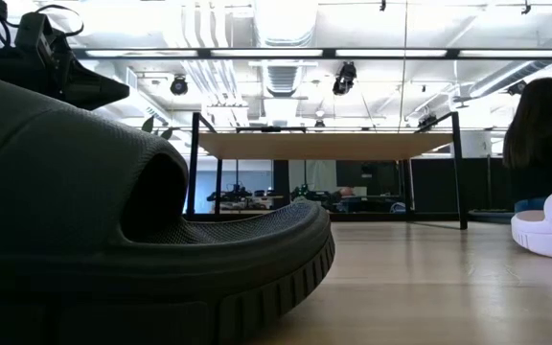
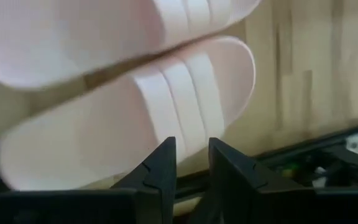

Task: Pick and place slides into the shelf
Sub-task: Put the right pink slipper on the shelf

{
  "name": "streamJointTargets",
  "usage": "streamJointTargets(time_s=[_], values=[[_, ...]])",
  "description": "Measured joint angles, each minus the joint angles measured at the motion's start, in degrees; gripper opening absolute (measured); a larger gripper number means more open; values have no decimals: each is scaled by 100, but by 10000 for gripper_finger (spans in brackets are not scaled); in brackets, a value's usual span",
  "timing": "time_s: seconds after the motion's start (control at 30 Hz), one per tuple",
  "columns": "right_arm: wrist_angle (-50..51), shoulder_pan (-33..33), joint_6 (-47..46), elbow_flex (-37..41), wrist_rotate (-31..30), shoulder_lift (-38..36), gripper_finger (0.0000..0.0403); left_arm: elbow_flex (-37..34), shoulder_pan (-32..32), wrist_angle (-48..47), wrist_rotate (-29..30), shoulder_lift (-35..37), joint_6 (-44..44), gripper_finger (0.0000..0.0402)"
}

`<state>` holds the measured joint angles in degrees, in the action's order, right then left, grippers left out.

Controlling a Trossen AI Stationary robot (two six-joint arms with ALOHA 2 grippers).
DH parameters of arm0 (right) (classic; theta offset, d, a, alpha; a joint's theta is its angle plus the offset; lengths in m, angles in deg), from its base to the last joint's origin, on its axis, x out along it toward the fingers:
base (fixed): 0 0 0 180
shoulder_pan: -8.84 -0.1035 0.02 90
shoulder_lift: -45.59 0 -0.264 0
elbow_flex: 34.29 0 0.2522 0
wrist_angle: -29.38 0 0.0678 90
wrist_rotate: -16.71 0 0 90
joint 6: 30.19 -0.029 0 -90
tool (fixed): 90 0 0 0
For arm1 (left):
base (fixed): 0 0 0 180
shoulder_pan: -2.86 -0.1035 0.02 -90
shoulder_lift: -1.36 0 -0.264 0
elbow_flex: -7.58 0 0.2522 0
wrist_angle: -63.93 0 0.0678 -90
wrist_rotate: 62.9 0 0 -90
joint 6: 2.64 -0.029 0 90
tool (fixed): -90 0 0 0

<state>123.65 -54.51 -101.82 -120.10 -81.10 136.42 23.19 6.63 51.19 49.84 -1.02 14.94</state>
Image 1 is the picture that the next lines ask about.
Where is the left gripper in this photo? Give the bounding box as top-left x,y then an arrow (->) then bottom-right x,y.
0,47 -> 131,112

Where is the dark grey foam slide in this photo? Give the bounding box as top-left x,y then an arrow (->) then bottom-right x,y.
0,70 -> 337,345

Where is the background robot workstation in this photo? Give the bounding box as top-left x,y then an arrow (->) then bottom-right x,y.
207,183 -> 285,213

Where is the overhead light bar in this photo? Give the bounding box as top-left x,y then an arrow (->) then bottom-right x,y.
72,46 -> 552,60

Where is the black camera cable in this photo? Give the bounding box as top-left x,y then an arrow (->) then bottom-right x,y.
5,3 -> 85,49

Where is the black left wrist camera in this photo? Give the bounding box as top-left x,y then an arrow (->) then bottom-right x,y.
14,11 -> 66,66

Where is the silver ceiling air duct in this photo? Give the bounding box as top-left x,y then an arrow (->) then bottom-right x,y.
251,0 -> 320,98

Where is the wooden shelf with black frame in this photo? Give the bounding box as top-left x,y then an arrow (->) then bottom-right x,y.
185,110 -> 469,231

